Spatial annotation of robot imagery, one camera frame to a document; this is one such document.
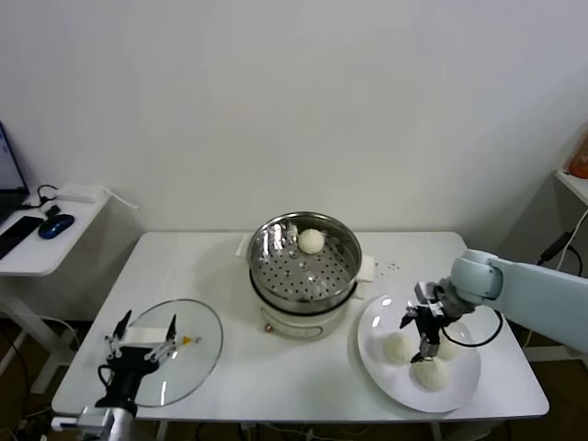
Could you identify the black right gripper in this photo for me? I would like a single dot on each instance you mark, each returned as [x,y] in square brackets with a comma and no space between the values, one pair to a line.
[431,324]

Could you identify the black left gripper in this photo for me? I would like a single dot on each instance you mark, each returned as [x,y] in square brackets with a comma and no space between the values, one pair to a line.
[131,363]

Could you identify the white steamed baozi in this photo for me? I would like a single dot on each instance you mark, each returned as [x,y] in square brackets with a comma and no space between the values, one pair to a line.
[396,350]
[311,241]
[449,351]
[431,376]

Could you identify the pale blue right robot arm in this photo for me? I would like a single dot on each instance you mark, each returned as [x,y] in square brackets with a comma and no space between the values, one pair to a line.
[528,289]

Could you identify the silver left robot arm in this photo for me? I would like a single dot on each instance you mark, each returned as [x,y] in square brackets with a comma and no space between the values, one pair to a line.
[125,425]

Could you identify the stainless steel steamer basket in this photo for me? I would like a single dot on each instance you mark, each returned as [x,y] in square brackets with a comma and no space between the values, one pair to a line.
[303,280]

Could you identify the round glass pot lid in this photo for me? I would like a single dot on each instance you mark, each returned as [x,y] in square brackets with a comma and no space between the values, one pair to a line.
[197,331]

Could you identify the large white plate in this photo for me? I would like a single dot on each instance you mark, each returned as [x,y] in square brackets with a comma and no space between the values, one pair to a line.
[381,381]

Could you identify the white electric cooker base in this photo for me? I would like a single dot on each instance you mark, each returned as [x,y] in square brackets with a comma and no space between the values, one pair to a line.
[294,327]

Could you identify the white side desk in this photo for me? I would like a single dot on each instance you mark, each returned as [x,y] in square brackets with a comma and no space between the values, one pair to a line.
[46,257]

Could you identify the blue computer mouse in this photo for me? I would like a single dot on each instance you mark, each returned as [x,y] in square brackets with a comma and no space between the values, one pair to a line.
[55,226]

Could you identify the small black dongle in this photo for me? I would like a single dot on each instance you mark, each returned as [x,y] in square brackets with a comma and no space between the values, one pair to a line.
[52,212]

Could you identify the white rectangular adapter box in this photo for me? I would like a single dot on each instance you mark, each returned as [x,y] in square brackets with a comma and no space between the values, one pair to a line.
[78,193]

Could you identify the black keyboard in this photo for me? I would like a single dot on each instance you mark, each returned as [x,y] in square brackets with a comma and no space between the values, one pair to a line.
[16,234]

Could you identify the black laptop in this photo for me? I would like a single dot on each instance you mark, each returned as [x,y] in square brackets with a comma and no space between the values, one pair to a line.
[9,179]

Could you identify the white shelf desk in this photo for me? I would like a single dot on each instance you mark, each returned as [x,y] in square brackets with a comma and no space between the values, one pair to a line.
[574,186]

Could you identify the orange plastic bag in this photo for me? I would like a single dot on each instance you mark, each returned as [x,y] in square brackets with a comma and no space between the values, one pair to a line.
[580,161]

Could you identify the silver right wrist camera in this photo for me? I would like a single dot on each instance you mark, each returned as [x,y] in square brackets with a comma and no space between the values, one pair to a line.
[425,291]

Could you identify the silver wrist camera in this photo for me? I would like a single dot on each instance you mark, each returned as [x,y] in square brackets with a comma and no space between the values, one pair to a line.
[94,419]
[425,291]

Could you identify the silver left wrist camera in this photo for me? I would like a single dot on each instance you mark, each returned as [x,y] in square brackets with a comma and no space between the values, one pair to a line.
[94,419]

